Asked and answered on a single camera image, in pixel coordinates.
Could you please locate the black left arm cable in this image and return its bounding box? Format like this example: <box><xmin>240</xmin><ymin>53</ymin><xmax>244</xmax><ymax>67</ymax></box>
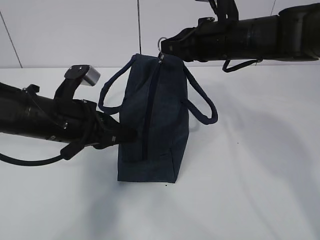
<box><xmin>0</xmin><ymin>84</ymin><xmax>101</xmax><ymax>168</ymax></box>

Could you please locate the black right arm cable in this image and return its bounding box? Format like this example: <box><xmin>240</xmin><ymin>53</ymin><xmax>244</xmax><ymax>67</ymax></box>
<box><xmin>222</xmin><ymin>57</ymin><xmax>263</xmax><ymax>73</ymax></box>

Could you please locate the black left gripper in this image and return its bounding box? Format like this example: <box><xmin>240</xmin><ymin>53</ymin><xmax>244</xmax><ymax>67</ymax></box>
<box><xmin>59</xmin><ymin>99</ymin><xmax>137</xmax><ymax>150</ymax></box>

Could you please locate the navy blue lunch bag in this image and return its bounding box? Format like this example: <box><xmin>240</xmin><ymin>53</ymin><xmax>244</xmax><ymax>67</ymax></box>
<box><xmin>98</xmin><ymin>52</ymin><xmax>218</xmax><ymax>183</ymax></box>

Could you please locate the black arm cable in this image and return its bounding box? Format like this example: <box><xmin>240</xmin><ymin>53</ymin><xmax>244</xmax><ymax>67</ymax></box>
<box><xmin>222</xmin><ymin>57</ymin><xmax>263</xmax><ymax>73</ymax></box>
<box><xmin>0</xmin><ymin>84</ymin><xmax>101</xmax><ymax>168</ymax></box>

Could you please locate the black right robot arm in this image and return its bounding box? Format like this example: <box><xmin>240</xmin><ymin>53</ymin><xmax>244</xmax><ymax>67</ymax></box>
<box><xmin>161</xmin><ymin>3</ymin><xmax>320</xmax><ymax>62</ymax></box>

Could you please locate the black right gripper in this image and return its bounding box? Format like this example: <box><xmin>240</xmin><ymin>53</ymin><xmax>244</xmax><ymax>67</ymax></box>
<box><xmin>161</xmin><ymin>17</ymin><xmax>227</xmax><ymax>63</ymax></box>

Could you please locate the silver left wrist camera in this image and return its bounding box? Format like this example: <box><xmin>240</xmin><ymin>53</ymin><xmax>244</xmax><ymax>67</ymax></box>
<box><xmin>53</xmin><ymin>64</ymin><xmax>101</xmax><ymax>102</ymax></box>

